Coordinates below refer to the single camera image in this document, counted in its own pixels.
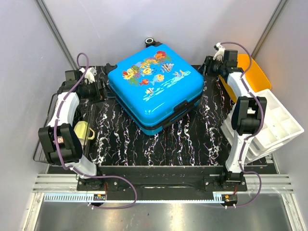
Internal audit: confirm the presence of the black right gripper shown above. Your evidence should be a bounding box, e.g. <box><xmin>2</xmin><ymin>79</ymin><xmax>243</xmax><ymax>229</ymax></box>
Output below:
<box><xmin>194</xmin><ymin>57</ymin><xmax>224</xmax><ymax>78</ymax></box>

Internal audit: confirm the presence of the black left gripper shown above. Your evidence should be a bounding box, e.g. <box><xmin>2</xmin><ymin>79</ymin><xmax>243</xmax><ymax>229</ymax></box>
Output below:
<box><xmin>81</xmin><ymin>77</ymin><xmax>116</xmax><ymax>104</ymax></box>

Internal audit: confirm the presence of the blue fish-print suitcase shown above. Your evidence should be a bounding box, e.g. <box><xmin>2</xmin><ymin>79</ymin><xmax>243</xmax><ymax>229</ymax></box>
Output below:
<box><xmin>106</xmin><ymin>38</ymin><xmax>204</xmax><ymax>135</ymax></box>

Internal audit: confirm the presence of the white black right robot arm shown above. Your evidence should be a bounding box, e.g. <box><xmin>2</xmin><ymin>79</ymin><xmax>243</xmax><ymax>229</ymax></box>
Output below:
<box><xmin>199</xmin><ymin>54</ymin><xmax>267</xmax><ymax>191</ymax></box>

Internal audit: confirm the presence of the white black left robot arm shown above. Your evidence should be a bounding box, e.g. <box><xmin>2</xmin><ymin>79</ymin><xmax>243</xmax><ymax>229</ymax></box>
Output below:
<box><xmin>38</xmin><ymin>66</ymin><xmax>108</xmax><ymax>191</ymax></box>

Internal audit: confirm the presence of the pale yellow mug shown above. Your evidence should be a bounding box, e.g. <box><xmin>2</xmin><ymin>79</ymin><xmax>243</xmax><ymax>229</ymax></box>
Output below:
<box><xmin>74</xmin><ymin>121</ymin><xmax>95</xmax><ymax>146</ymax></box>

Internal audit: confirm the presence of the orange plastic basket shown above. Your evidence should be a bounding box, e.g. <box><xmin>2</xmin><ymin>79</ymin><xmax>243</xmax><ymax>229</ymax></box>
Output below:
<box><xmin>219</xmin><ymin>54</ymin><xmax>271</xmax><ymax>103</ymax></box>

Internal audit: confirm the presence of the white divided organizer tray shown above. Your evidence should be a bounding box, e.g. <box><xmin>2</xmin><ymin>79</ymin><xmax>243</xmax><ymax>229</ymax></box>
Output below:
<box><xmin>220</xmin><ymin>89</ymin><xmax>305</xmax><ymax>165</ymax></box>

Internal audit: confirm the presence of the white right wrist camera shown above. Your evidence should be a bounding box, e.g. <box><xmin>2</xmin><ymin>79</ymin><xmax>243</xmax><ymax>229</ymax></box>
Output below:
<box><xmin>213</xmin><ymin>42</ymin><xmax>225</xmax><ymax>61</ymax></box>

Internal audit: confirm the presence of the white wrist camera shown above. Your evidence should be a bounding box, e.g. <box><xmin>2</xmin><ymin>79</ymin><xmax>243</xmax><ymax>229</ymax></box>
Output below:
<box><xmin>213</xmin><ymin>42</ymin><xmax>225</xmax><ymax>61</ymax></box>
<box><xmin>84</xmin><ymin>67</ymin><xmax>97</xmax><ymax>85</ymax></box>

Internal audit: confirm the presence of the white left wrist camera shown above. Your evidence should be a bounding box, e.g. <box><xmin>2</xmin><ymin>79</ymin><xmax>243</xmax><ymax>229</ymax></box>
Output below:
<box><xmin>84</xmin><ymin>67</ymin><xmax>97</xmax><ymax>85</ymax></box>

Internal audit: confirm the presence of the black wire dish rack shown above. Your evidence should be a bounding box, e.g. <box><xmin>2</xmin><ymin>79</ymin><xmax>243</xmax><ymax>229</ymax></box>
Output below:
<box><xmin>33</xmin><ymin>92</ymin><xmax>97</xmax><ymax>164</ymax></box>

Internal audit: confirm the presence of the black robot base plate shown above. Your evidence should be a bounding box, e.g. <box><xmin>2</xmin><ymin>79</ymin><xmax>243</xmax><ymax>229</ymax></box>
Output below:
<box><xmin>45</xmin><ymin>165</ymin><xmax>275</xmax><ymax>193</ymax></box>

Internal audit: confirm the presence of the aluminium frame rail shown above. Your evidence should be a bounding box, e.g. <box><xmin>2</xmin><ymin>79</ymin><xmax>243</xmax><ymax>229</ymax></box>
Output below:
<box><xmin>22</xmin><ymin>174</ymin><xmax>308</xmax><ymax>231</ymax></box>

